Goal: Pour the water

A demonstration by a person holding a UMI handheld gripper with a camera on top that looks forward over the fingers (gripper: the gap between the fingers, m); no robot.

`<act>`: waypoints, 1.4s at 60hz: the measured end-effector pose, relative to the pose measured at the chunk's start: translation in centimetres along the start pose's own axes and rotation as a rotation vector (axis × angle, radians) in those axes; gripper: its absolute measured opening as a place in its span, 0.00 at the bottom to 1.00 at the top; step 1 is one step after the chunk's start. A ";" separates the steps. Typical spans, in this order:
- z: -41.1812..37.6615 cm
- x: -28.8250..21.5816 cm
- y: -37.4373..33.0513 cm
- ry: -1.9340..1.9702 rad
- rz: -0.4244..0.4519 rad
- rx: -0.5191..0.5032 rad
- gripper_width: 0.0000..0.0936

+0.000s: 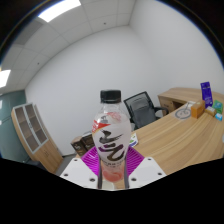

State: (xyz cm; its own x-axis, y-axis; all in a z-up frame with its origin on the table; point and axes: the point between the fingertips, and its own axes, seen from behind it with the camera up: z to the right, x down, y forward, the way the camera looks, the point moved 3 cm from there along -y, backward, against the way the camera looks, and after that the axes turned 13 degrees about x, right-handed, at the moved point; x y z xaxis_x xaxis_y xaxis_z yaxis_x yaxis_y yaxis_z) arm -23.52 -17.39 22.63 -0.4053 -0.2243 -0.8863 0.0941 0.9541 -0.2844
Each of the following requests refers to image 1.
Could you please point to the light blue small pack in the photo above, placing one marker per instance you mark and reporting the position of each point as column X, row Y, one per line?
column 219, row 116

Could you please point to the low wooden side desk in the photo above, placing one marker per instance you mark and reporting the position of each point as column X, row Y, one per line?
column 176, row 96

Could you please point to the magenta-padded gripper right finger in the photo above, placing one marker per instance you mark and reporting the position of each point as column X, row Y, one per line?
column 146, row 170

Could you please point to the purple standing card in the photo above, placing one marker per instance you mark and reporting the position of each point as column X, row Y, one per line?
column 207, row 94

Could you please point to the wooden glass-door shelf cabinet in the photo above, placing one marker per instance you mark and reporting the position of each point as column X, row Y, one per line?
column 43, row 146

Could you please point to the clear drink bottle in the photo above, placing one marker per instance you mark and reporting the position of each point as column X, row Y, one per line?
column 111, row 140

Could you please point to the ceiling light panels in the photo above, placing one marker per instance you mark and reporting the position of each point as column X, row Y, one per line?
column 60, row 8

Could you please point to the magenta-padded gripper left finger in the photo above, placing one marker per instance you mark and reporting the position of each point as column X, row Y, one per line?
column 75, row 170

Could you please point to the round white disc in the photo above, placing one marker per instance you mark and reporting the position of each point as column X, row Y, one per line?
column 182, row 113

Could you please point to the black mesh office chair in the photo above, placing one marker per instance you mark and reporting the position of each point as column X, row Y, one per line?
column 141, row 108

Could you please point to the orange cardboard box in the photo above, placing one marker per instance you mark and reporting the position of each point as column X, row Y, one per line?
column 198, row 109

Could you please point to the wide dark brown box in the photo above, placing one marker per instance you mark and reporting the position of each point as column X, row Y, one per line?
column 88, row 141

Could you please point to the small dark brown box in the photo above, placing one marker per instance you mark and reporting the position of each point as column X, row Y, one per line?
column 77, row 146

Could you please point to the white printed leaflet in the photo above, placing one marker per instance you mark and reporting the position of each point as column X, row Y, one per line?
column 134, row 140

